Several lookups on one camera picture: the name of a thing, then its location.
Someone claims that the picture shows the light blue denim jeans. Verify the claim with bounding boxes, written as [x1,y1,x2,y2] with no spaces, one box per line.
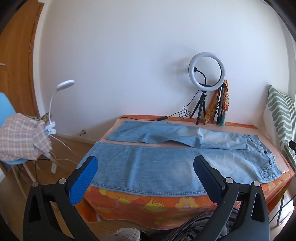
[88,120,282,197]

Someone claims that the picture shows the pink plaid cloth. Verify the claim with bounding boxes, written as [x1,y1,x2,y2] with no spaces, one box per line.
[1,113,52,162]

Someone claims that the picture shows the white clip desk lamp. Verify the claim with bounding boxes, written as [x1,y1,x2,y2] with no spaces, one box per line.
[46,79,75,135]

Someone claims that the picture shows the orange floral bed cover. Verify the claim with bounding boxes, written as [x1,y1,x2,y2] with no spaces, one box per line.
[76,118,294,230]

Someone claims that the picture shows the green white patterned pillow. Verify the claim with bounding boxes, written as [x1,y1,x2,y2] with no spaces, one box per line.
[263,85,295,170]

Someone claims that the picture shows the light blue chair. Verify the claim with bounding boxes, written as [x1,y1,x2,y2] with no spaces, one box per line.
[1,93,37,198]

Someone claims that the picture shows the black mini tripod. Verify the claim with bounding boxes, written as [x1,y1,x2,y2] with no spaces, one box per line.
[190,91,207,125]

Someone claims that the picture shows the wooden door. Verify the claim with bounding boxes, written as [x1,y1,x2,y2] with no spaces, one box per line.
[1,1,43,116]

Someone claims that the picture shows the white inline switch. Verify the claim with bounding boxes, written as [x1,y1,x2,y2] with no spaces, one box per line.
[51,163,57,174]

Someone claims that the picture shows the white ring light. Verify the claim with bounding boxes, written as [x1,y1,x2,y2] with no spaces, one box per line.
[188,52,226,92]

